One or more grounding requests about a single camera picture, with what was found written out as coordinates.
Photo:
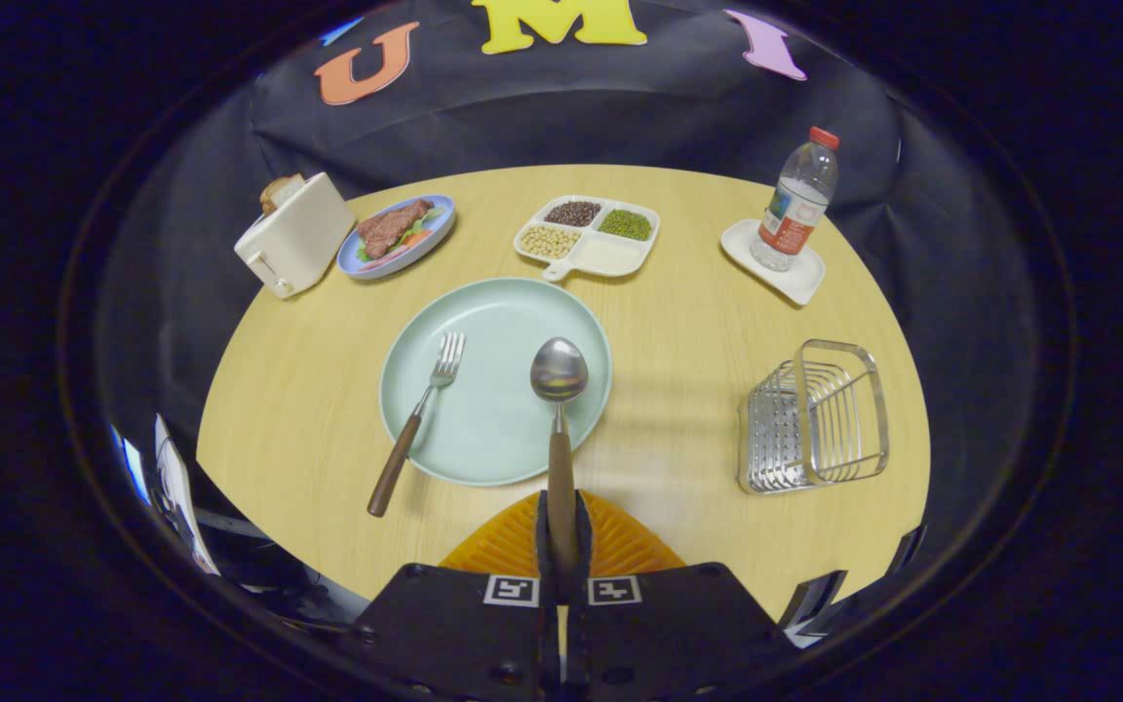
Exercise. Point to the toasted bread slice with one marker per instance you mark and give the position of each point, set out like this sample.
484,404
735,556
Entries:
279,191

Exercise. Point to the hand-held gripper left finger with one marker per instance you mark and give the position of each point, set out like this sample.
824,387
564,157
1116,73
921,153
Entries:
464,634

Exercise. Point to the lettuce and tomato garnish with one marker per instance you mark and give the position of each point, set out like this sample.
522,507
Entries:
413,240

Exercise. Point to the white square coaster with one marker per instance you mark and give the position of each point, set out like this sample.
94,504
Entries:
802,285

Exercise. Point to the white toaster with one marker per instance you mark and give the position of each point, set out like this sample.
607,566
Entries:
303,239

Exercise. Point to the white divided dish of beans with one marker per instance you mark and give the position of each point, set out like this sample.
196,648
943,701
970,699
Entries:
610,256

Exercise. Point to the clear water bottle red cap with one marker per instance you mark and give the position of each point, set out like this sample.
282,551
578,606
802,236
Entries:
795,210

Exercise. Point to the brown steak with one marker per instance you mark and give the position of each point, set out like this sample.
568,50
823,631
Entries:
391,229

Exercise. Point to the blue oval plate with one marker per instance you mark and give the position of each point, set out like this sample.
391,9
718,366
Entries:
442,232

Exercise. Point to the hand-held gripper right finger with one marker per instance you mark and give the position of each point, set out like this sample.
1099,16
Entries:
669,634

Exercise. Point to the light green round plate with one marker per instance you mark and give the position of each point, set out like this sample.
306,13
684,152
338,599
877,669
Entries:
493,429

